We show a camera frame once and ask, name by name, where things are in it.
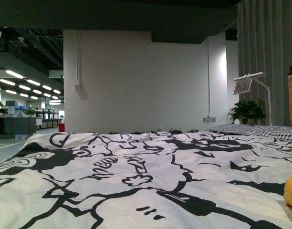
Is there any red bin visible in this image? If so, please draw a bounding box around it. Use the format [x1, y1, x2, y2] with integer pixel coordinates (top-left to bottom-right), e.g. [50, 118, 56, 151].
[58, 123, 65, 132]

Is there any black and white cartoon duvet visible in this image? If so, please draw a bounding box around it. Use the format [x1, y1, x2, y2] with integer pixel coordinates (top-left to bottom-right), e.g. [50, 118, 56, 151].
[0, 132, 292, 229]

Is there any framed picture card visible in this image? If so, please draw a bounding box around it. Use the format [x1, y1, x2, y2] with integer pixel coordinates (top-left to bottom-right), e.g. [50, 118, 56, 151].
[233, 78, 252, 95]

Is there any green potted plant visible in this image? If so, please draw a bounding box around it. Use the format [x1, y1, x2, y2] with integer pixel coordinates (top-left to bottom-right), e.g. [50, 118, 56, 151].
[230, 100, 267, 126]

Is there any white desk lamp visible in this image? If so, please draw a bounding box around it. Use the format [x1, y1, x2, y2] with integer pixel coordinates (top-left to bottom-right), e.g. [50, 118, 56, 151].
[233, 72, 273, 126]

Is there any checkered grey pillow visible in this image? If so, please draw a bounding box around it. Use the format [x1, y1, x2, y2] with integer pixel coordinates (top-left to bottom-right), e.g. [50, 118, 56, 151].
[206, 124, 292, 142]

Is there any grey curtain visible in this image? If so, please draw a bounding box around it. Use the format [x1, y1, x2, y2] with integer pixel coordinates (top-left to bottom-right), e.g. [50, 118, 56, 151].
[237, 0, 292, 126]

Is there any wall power socket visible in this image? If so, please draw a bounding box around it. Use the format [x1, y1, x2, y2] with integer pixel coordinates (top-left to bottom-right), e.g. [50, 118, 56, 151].
[203, 117, 216, 123]

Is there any white wall junction box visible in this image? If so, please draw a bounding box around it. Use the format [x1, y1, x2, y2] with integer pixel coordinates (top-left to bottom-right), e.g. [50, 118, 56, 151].
[74, 84, 83, 93]

